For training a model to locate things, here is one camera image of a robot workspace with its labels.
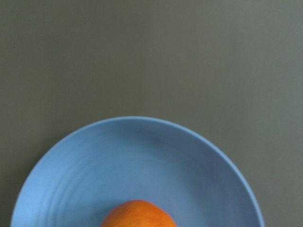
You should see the blue plate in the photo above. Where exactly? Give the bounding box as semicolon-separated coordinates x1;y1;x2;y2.
10;117;264;227

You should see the orange fruit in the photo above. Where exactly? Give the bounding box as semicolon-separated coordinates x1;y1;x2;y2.
100;200;176;227

